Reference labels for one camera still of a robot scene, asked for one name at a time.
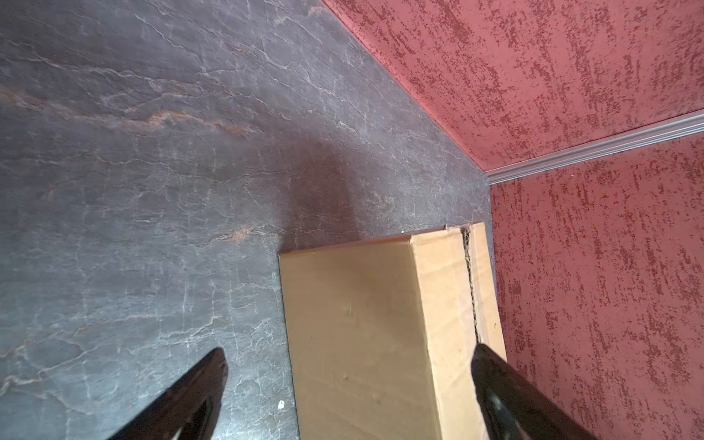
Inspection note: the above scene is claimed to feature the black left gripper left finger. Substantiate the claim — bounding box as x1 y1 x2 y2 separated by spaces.
112 348 228 439

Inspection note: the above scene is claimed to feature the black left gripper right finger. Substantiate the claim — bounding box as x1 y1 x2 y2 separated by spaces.
471 344 595 439

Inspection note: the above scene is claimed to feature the brown cardboard express box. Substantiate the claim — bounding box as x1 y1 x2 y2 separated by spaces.
279 223 506 439

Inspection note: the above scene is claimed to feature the right aluminium corner post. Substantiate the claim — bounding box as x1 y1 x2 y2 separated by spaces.
485 110 703 185

